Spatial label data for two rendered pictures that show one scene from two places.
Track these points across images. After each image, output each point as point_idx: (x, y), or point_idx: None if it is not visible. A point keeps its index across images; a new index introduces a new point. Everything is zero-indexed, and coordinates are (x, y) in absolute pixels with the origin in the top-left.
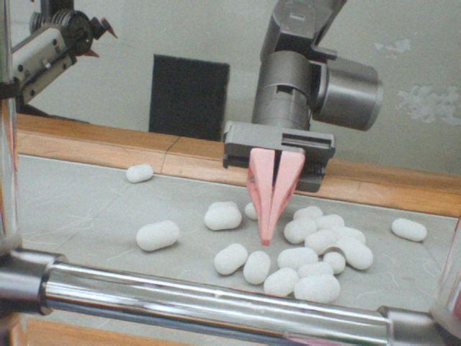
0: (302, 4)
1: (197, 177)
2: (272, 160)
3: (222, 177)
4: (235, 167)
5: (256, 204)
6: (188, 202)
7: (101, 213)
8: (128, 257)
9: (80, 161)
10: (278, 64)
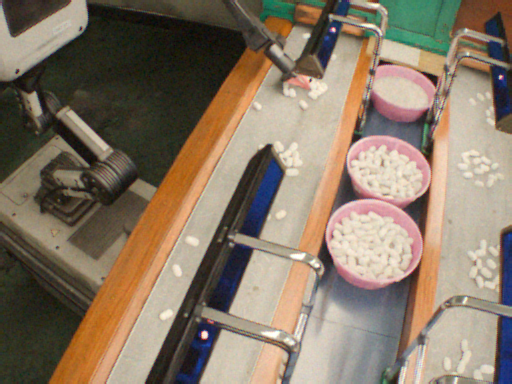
0: (264, 28)
1: (254, 94)
2: None
3: (256, 88)
4: (254, 82)
5: (297, 83)
6: (274, 99)
7: (284, 116)
8: (308, 112)
9: (239, 121)
10: (277, 49)
